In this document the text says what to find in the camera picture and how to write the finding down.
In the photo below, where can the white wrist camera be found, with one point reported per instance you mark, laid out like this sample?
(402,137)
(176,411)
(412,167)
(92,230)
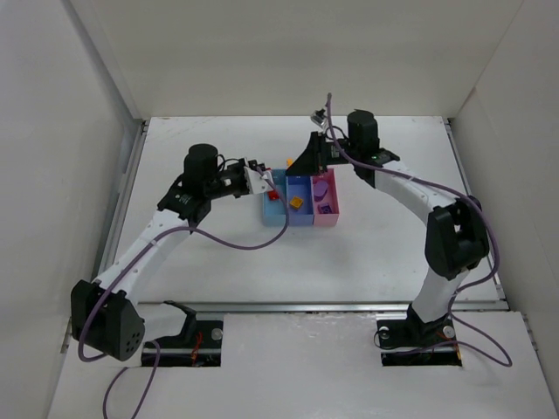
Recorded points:
(258,178)
(320,118)

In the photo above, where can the red lego piece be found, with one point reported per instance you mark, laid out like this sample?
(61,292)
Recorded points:
(273,195)

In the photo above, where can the small purple lego brick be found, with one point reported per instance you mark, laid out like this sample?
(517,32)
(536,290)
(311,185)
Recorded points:
(324,209)

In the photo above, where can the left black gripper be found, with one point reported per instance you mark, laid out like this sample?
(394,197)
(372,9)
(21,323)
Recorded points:
(244,180)

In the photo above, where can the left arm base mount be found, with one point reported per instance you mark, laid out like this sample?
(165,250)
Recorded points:
(202,348)

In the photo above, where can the aluminium rail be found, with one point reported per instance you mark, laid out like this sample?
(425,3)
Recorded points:
(334,307)

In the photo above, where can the light blue container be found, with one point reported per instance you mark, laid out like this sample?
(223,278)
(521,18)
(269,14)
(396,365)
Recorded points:
(274,212)

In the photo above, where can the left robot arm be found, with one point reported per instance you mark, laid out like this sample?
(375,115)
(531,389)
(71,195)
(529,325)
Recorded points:
(104,312)

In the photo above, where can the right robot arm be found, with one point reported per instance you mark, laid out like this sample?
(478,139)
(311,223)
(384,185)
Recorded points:
(456,237)

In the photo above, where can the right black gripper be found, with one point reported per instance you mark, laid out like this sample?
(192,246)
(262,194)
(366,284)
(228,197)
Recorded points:
(323,154)

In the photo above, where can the pink container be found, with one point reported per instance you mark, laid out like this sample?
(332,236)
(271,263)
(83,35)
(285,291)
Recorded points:
(329,220)

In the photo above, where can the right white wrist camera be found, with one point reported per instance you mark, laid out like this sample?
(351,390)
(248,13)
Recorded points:
(320,118)

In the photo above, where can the purple lego piece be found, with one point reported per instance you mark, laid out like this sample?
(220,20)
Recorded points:
(320,190)

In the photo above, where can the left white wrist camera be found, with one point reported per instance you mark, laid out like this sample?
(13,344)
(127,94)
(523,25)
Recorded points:
(258,178)

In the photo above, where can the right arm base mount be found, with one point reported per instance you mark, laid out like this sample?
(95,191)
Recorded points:
(401,347)

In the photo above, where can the yellow lego piece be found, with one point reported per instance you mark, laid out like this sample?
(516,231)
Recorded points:
(296,203)

